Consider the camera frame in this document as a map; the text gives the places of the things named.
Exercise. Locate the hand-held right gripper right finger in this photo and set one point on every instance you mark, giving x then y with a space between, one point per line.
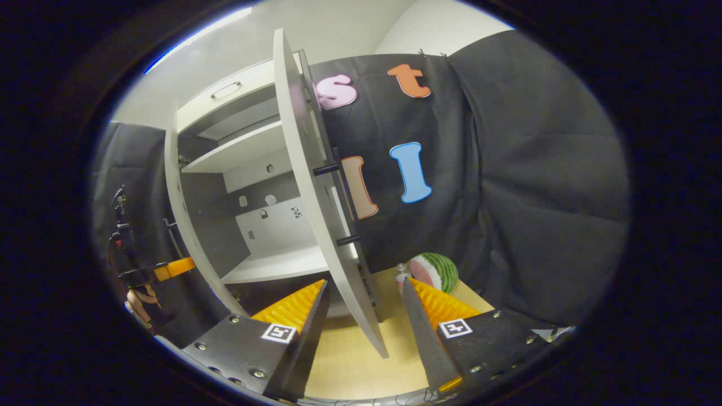
423 338

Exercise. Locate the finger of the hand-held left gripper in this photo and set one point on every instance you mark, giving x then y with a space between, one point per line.
169 269

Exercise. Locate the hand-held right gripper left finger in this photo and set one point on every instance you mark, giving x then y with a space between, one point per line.
307 338

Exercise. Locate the grey double-door shoe cabinet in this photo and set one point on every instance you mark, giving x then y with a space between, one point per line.
214 225

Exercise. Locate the white cabinet shelf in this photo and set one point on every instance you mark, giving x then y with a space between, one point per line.
237 149

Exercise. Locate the beige cabinet flap panel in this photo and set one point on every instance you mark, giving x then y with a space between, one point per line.
259 79

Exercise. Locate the small pale object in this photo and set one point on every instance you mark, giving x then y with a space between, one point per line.
402 276

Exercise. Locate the watermelon slice toy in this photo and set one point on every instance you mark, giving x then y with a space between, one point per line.
440 270

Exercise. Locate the black backdrop cloth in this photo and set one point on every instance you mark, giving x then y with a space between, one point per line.
536 169

